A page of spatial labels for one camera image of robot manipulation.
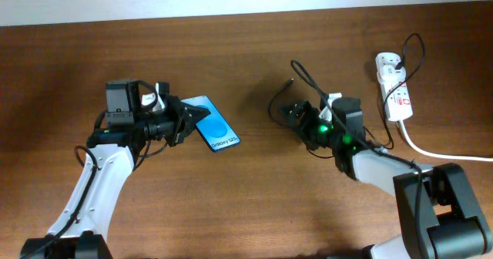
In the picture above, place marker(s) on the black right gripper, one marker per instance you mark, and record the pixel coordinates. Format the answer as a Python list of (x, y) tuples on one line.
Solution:
[(306, 119)]

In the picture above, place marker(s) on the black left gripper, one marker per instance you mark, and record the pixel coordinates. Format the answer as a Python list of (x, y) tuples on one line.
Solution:
[(185, 119)]

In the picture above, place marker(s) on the blue Galaxy smartphone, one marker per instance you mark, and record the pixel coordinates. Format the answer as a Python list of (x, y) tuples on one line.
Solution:
[(214, 129)]

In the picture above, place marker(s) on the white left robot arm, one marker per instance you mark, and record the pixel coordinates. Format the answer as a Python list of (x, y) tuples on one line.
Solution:
[(81, 230)]

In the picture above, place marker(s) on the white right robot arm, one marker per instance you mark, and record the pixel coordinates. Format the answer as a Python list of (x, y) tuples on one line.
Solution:
[(439, 214)]

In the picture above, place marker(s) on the white USB charger adapter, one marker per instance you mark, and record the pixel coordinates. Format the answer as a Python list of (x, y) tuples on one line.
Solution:
[(388, 74)]

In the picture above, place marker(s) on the white power strip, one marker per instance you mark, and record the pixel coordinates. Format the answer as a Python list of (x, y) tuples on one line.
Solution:
[(398, 105)]

